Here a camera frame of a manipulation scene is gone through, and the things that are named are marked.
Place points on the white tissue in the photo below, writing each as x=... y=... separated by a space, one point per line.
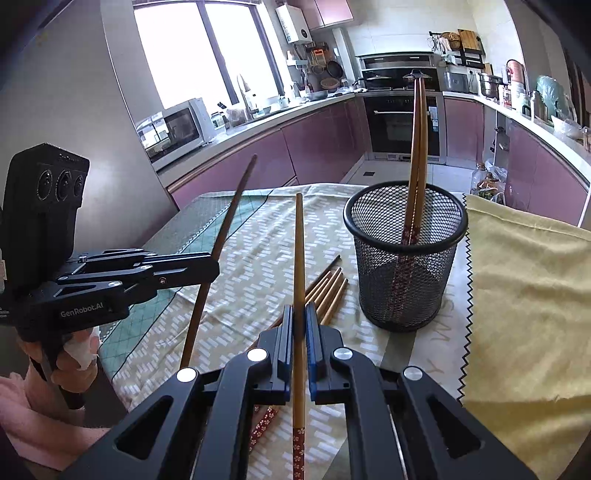
x=79 y=353

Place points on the pink wall cabinet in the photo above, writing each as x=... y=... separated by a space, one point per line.
x=328 y=11

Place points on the yellow cloth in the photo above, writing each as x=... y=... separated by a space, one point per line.
x=531 y=300

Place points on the person's left hand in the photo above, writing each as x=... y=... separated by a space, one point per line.
x=64 y=377

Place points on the pink rice cooker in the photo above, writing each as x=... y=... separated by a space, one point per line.
x=516 y=74

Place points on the black built-in oven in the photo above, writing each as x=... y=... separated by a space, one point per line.
x=392 y=124

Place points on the steel cooking pot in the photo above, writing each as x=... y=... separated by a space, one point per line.
x=490 y=85

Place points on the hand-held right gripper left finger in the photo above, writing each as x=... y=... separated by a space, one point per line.
x=284 y=350

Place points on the curved pink base cabinets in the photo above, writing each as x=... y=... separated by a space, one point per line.
x=545 y=170

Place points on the beige and green patterned tablecloth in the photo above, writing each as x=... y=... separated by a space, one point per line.
x=258 y=240

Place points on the teal plastic bag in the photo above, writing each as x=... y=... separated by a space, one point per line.
x=554 y=99

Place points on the pan with lid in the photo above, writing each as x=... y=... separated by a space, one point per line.
x=378 y=82

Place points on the black range hood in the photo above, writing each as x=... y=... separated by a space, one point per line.
x=392 y=62

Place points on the dark brown chopstick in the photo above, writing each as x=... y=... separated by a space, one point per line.
x=231 y=207

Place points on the black countertop shelf rack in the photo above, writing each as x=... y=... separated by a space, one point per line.
x=461 y=48

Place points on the white microwave oven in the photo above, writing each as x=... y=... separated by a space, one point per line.
x=184 y=124

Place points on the person's left forearm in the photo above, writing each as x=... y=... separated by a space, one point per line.
x=32 y=434

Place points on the white zigzag-edged cloth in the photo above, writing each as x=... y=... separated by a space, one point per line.
x=443 y=350

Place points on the black mesh utensil holder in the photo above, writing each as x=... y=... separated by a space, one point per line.
x=434 y=286

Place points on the white countertop appliance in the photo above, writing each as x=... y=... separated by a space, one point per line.
x=456 y=79

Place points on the plastic bags on floor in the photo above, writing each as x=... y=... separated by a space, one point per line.
x=489 y=182

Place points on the white water heater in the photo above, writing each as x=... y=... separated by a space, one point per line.
x=293 y=23

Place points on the steel kitchen faucet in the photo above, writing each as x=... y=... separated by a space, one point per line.
x=244 y=92

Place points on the wall rack with pans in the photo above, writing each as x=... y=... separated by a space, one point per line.
x=318 y=67

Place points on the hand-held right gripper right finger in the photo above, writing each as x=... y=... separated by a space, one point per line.
x=313 y=350

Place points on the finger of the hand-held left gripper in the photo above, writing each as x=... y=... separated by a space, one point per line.
x=184 y=277
x=115 y=254

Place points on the thin dark chopstick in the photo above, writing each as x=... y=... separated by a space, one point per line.
x=330 y=265

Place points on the narrow pink base cabinet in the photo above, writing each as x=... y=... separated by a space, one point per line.
x=464 y=129

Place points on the long pink base cabinets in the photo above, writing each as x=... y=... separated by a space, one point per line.
x=277 y=152

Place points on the kitchen window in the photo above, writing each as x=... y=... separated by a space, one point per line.
x=184 y=46

